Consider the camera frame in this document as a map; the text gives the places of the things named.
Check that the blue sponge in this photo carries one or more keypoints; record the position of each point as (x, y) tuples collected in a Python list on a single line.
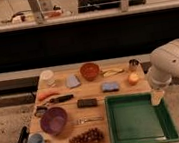
[(110, 86)]

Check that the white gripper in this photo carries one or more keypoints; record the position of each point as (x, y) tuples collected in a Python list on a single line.
[(156, 97)]

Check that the purple bowl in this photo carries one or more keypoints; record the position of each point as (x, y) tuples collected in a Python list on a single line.
[(53, 120)]

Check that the red bowl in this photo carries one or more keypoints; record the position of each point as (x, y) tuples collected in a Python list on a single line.
[(89, 71)]

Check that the green plastic tray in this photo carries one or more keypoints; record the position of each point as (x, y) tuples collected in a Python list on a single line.
[(133, 119)]

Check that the bunch of dark grapes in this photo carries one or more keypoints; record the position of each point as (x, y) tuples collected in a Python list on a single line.
[(92, 135)]

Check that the black rectangular block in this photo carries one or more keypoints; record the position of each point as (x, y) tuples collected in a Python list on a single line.
[(87, 103)]

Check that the silver fork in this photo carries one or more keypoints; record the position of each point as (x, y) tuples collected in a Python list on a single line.
[(85, 120)]

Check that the white cup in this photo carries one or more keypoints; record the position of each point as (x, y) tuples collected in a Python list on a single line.
[(47, 77)]

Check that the orange carrot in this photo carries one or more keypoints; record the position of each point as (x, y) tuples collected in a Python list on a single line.
[(45, 95)]

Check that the orange apple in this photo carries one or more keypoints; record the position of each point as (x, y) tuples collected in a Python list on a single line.
[(133, 78)]

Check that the metal cup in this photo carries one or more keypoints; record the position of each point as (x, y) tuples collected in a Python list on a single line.
[(133, 65)]

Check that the blue mug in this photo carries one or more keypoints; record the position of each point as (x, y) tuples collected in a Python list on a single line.
[(36, 138)]

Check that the light blue cloth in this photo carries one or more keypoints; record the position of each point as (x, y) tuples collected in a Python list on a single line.
[(72, 81)]

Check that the wooden board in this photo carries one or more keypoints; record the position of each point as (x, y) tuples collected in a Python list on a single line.
[(87, 90)]

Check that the black handled knife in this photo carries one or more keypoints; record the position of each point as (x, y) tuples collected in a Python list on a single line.
[(59, 99)]

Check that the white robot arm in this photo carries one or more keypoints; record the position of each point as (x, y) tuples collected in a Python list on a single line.
[(164, 66)]

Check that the yellow banana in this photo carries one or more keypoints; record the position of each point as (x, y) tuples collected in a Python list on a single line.
[(112, 72)]

